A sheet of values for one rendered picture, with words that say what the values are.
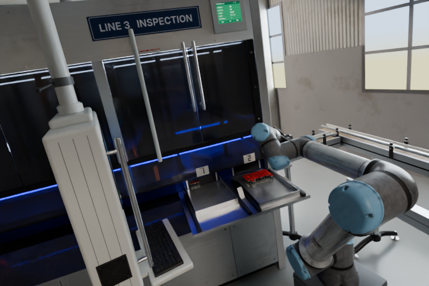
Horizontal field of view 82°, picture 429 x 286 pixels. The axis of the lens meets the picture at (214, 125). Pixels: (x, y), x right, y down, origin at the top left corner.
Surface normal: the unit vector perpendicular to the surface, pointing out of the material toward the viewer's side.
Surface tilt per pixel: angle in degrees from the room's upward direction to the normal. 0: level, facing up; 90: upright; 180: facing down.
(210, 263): 90
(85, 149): 90
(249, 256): 90
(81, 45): 90
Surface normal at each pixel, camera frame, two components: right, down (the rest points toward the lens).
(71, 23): 0.29, 0.19
